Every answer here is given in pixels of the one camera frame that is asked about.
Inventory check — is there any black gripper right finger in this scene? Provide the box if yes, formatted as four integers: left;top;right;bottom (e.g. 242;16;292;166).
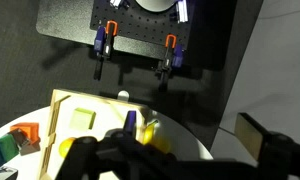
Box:
234;112;300;180

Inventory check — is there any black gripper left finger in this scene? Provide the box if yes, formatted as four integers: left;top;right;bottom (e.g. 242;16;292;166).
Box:
54;128;182;180

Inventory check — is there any wooden tray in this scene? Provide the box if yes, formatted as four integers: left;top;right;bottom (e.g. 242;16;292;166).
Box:
36;88;158;180

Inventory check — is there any orange block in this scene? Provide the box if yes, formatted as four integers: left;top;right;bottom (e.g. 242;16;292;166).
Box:
9;122;41;145

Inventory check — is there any brown block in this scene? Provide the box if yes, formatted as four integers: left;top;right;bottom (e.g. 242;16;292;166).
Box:
8;129;42;157

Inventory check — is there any green toy block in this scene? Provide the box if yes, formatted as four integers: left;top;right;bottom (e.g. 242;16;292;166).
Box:
0;133;20;163

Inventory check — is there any black white geometric pattern block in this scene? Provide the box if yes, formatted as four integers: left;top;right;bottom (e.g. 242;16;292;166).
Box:
0;165;19;180

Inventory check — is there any yellow orange ball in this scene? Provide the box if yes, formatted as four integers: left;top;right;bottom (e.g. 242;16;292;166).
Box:
58;136;78;158

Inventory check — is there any yellow banana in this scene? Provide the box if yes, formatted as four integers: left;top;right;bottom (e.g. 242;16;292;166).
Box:
142;119;173;154

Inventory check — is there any purple black bar clamp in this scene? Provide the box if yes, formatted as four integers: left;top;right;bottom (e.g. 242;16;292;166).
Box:
92;20;120;81
155;33;185;92

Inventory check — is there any black perforated breadboard plate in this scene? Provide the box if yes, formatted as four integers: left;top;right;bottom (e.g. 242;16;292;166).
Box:
89;0;195;62

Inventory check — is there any black cart top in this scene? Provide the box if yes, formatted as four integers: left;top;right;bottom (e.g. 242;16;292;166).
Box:
35;0;238;72

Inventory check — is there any aluminium extrusion bar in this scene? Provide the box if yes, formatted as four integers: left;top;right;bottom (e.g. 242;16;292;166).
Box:
109;0;123;8
175;0;190;24

